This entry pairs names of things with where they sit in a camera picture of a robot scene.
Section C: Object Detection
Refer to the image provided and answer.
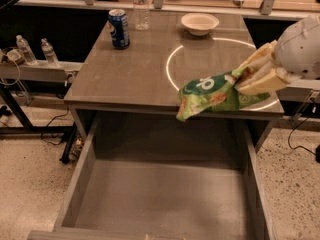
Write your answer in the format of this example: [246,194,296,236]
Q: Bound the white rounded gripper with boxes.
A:
[235,15,320,96]

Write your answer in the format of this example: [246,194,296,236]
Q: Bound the green rice chip bag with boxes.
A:
[176,67,270,121]

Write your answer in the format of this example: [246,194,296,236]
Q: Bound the open grey top drawer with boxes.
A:
[27,112,278,240]

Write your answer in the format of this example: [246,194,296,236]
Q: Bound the white paper bowl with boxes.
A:
[181,13,219,36]

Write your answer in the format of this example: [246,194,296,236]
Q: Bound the grey cabinet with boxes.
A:
[65,11,283,159]

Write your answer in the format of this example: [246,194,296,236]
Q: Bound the clear plastic water bottle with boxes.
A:
[133,0,150,30]

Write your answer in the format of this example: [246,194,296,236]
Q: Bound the blue soda can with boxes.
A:
[108,9,130,49]

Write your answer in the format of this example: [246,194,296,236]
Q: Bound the small water bottle right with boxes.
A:
[41,38,60,68]

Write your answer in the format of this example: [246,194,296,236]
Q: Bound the small water bottle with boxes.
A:
[41,38,60,68]
[16,35,37,65]

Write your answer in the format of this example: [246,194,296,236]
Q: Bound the small water bottle left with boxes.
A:
[16,35,37,65]

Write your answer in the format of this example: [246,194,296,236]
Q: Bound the grey side bench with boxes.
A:
[0,60,82,164]

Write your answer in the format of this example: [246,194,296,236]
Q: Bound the black cable on floor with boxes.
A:
[288,105,320,163]

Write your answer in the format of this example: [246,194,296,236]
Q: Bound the back shelf rail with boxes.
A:
[17,0,320,20]

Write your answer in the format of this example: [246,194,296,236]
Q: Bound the black cable left floor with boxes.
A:
[40,105,73,147]

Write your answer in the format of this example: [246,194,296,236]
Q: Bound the small device with cable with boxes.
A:
[0,49,24,64]

